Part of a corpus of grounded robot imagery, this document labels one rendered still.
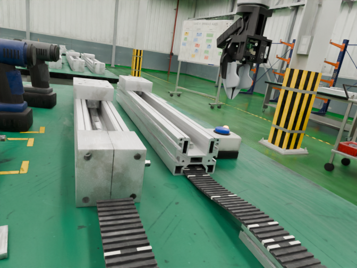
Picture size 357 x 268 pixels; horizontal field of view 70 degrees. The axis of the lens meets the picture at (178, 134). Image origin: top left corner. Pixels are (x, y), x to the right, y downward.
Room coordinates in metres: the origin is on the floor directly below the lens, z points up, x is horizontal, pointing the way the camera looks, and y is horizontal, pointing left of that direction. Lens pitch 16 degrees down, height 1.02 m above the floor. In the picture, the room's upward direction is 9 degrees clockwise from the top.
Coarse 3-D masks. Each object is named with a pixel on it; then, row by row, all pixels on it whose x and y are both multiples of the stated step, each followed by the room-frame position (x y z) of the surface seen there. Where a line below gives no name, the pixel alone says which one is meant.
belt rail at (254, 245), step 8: (240, 232) 0.32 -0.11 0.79; (248, 232) 0.30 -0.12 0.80; (248, 240) 0.30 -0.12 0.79; (256, 240) 0.29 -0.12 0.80; (248, 248) 0.30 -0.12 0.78; (256, 248) 0.29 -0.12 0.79; (264, 248) 0.27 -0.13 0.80; (256, 256) 0.28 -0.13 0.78; (264, 256) 0.27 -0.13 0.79; (272, 256) 0.26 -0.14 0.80; (264, 264) 0.27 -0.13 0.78; (272, 264) 0.26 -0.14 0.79
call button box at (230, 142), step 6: (216, 132) 0.66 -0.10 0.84; (222, 138) 0.63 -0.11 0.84; (228, 138) 0.64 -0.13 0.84; (234, 138) 0.64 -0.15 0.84; (240, 138) 0.65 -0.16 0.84; (216, 144) 0.62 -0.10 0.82; (222, 144) 0.63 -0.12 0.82; (228, 144) 0.64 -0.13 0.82; (234, 144) 0.64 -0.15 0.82; (222, 150) 0.63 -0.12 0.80; (228, 150) 0.64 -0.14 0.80; (234, 150) 0.65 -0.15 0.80; (222, 156) 0.63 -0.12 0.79; (228, 156) 0.64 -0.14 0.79; (234, 156) 0.65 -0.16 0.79
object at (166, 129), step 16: (128, 96) 1.02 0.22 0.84; (144, 96) 1.02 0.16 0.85; (128, 112) 0.94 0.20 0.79; (144, 112) 0.77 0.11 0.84; (160, 112) 0.82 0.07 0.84; (176, 112) 0.73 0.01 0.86; (144, 128) 0.72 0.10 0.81; (160, 128) 0.62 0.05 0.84; (176, 128) 0.56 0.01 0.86; (192, 128) 0.60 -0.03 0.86; (160, 144) 0.58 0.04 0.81; (176, 144) 0.52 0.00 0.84; (192, 144) 0.55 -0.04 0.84; (208, 144) 0.52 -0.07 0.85; (176, 160) 0.51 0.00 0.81; (192, 160) 0.52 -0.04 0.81; (208, 160) 0.53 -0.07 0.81
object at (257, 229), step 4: (256, 224) 0.30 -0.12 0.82; (260, 224) 0.31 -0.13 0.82; (264, 224) 0.31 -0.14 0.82; (268, 224) 0.31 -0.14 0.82; (272, 224) 0.31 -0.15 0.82; (276, 224) 0.31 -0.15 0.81; (248, 228) 0.30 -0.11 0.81; (252, 228) 0.30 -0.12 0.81; (256, 228) 0.30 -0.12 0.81; (260, 228) 0.30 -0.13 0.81; (264, 228) 0.30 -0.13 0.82; (268, 228) 0.30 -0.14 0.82; (272, 228) 0.30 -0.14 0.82; (276, 228) 0.30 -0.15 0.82; (280, 228) 0.30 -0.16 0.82; (252, 232) 0.29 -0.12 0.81; (256, 232) 0.29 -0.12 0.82; (260, 232) 0.29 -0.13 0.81; (264, 232) 0.29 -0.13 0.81; (268, 232) 0.29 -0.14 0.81
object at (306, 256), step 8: (288, 256) 0.25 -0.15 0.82; (296, 256) 0.25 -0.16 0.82; (304, 256) 0.26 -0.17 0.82; (312, 256) 0.26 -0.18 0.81; (280, 264) 0.24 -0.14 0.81; (288, 264) 0.24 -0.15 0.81; (296, 264) 0.24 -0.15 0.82; (304, 264) 0.24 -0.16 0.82; (312, 264) 0.25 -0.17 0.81; (320, 264) 0.25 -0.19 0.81
